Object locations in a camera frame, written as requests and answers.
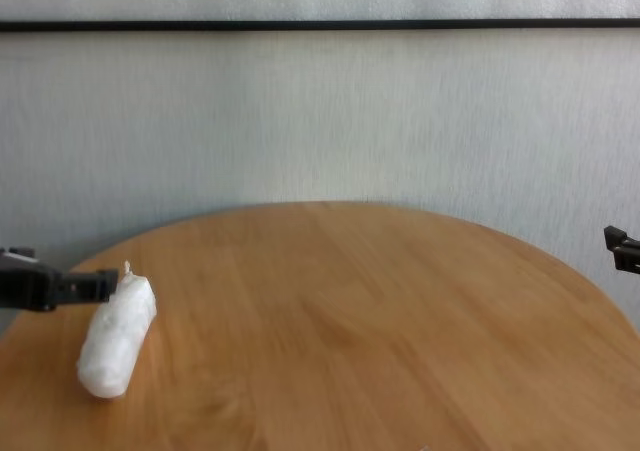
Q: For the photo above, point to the black wall trim strip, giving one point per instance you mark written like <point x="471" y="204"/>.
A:
<point x="320" y="25"/>

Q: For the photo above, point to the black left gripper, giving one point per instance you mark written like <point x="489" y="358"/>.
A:
<point x="25" y="286"/>

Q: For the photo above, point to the white plastic-wrapped sandbag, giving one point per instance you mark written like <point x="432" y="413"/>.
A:
<point x="117" y="331"/>

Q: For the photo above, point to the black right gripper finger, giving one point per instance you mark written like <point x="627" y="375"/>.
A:
<point x="627" y="256"/>

